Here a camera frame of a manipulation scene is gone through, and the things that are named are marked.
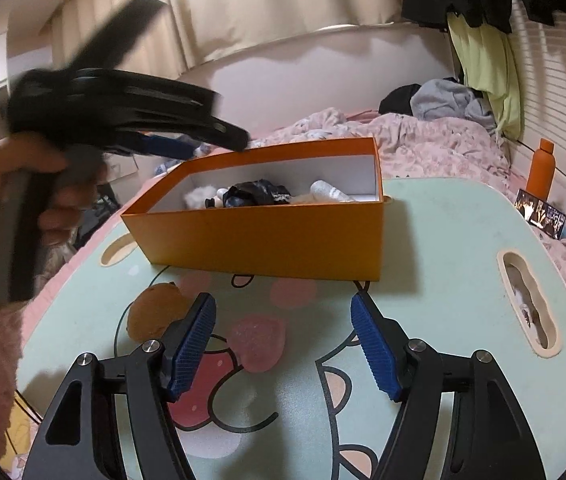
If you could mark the dark printed card pack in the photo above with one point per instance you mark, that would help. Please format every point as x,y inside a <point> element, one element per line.
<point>540,214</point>

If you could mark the black satin frilly cloth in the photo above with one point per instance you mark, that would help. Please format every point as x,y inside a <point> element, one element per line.
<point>260,192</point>

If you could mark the person left hand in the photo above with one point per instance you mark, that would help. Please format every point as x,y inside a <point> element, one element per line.
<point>29,151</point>

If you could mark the yellow-green hanging garment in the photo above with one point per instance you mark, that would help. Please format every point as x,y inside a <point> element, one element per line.
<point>488,63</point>

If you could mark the big-head doll keychain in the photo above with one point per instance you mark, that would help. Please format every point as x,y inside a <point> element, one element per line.
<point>215,197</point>

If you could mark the tan plush bear toy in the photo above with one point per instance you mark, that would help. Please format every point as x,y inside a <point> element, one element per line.
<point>154,309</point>

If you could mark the black clothing on bed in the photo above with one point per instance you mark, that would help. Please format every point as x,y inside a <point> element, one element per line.
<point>398,100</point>

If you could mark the orange cardboard box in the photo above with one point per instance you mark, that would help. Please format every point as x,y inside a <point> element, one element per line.
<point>324,241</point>

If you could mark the beige curtain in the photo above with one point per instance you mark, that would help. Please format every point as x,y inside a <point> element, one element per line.
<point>189,33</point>

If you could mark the orange water bottle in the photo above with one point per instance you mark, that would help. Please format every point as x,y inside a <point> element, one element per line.
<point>542,170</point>

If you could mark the white fluffy pouch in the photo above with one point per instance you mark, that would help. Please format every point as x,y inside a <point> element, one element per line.
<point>194,200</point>

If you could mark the mint cartoon lap table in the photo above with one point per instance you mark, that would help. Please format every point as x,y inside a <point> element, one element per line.
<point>461,270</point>

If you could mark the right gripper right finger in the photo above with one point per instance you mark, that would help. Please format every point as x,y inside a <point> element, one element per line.
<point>489,438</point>

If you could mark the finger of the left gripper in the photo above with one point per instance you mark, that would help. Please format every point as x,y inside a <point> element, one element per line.
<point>173,148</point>

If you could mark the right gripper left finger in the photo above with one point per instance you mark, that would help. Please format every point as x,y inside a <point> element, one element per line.
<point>79,438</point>

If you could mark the grey clothes pile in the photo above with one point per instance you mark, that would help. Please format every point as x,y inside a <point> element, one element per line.
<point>444,98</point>

